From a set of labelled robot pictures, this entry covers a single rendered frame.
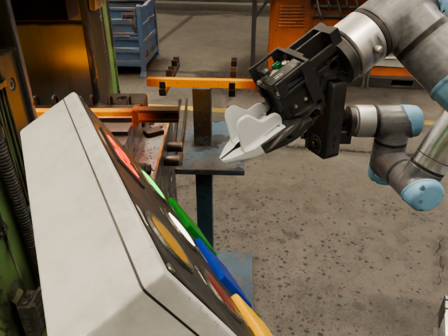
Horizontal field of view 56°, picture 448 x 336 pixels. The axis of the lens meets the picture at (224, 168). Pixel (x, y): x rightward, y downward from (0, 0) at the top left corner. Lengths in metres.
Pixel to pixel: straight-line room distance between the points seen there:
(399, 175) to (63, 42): 0.90
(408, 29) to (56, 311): 0.51
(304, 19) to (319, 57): 3.81
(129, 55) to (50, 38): 3.48
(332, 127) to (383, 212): 1.94
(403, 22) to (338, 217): 1.87
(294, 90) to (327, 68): 0.07
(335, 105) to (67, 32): 0.82
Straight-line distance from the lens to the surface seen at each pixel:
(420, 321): 1.97
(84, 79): 1.25
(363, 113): 1.01
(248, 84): 1.30
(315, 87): 0.55
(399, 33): 0.61
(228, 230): 2.23
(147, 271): 0.25
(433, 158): 0.96
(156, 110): 0.98
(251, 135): 0.54
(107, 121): 0.99
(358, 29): 0.59
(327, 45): 0.60
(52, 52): 1.26
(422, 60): 0.61
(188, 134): 1.60
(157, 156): 0.98
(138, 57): 4.69
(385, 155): 1.06
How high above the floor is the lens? 1.37
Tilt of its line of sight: 29 degrees down
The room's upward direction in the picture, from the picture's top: straight up
